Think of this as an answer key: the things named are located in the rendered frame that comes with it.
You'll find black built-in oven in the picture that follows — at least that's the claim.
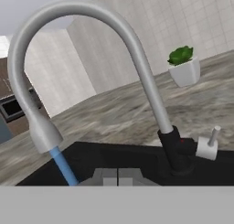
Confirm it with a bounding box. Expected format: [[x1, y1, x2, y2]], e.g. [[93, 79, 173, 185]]
[[0, 88, 44, 123]]

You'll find blue water stream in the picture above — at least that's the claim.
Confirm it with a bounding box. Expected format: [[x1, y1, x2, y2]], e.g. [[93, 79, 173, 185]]
[[49, 145, 81, 187]]

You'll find white faucet lever handle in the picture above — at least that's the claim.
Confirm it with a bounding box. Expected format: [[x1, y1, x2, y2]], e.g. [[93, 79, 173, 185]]
[[195, 125, 222, 162]]

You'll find brown cabinet run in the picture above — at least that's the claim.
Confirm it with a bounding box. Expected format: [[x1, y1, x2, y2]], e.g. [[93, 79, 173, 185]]
[[0, 57, 51, 144]]

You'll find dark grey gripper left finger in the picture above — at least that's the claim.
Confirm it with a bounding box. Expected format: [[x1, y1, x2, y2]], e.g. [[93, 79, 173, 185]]
[[79, 168, 119, 187]]

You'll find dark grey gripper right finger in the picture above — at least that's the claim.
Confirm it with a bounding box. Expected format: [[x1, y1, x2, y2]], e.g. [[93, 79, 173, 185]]
[[118, 168, 160, 187]]

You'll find grey gooseneck faucet black base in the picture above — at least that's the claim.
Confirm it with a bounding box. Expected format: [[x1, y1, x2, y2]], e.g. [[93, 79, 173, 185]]
[[7, 0, 197, 176]]

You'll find black sink basin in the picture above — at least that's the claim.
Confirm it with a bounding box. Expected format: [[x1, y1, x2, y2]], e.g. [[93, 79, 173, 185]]
[[15, 141, 234, 187]]

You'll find green plant in white pot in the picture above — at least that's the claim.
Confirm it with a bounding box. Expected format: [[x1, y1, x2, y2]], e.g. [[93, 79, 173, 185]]
[[166, 45, 202, 89]]

